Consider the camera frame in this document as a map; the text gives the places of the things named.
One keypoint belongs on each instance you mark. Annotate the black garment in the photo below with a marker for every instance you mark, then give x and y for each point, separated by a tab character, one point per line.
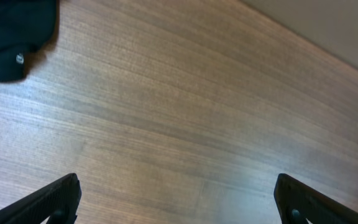
25	26

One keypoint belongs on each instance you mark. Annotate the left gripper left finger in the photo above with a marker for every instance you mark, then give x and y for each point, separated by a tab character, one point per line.
56	203

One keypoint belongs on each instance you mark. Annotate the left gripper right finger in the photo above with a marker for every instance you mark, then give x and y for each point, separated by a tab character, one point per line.
299	203

